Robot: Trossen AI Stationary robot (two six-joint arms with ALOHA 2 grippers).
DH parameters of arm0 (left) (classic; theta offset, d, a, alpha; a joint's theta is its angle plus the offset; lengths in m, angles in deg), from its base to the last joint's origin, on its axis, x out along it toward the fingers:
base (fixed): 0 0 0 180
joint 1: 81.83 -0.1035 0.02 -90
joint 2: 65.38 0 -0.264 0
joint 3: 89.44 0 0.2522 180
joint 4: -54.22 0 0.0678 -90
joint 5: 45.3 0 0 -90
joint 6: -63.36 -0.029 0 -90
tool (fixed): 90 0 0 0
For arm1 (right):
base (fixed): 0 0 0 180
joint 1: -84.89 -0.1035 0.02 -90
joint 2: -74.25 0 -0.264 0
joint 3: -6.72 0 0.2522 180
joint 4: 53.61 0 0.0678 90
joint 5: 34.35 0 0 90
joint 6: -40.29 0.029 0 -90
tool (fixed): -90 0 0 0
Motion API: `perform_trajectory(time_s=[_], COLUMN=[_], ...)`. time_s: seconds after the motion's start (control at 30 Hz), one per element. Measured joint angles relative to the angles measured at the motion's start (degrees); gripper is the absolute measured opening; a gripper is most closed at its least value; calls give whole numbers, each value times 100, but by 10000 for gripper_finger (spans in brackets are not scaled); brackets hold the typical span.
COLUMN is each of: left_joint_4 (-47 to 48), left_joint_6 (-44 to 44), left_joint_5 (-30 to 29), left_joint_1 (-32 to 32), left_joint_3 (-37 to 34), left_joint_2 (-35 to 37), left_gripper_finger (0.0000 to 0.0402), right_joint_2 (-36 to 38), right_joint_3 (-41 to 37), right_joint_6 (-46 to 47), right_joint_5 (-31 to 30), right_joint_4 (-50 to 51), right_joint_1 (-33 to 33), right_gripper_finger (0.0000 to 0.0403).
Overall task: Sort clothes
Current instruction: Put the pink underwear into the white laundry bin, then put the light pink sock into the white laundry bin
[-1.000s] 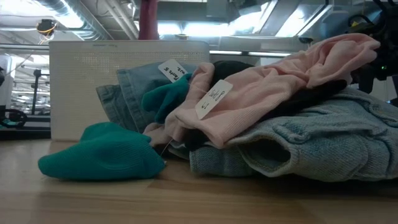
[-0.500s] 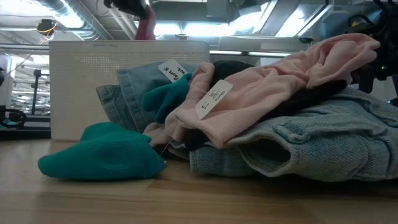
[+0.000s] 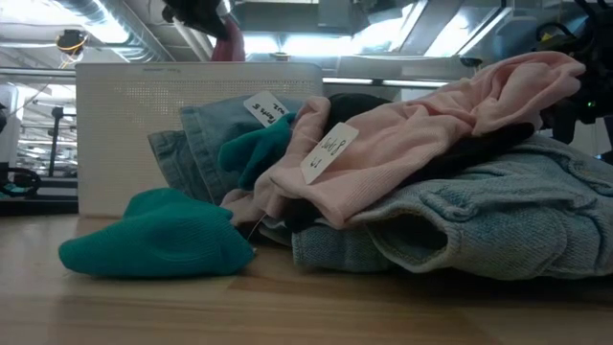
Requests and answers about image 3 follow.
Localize black stand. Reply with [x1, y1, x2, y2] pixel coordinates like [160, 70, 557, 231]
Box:
[47, 105, 66, 178]

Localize black garment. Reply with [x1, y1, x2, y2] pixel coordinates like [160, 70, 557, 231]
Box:
[282, 93, 535, 231]

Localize coral pink garment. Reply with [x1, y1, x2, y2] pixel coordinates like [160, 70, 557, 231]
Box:
[210, 16, 246, 62]

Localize light blue denim jeans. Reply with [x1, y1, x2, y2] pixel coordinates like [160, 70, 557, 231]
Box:
[147, 95, 613, 282]

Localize white plastic bin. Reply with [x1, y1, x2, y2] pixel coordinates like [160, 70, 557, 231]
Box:
[75, 60, 325, 219]

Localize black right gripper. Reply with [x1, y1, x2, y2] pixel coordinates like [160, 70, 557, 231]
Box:
[534, 21, 583, 55]

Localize black metal table frame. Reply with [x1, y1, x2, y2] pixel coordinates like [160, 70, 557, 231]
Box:
[0, 198, 79, 216]

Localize light pink ribbed garment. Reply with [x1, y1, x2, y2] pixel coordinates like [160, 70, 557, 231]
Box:
[219, 51, 588, 231]

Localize black yellow ceiling device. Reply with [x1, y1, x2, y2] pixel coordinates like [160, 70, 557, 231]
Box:
[56, 29, 89, 55]

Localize teal knit sock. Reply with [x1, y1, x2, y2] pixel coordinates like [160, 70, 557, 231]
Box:
[57, 187, 257, 280]
[217, 112, 298, 191]

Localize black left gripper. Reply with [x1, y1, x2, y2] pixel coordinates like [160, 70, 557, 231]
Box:
[161, 0, 232, 41]

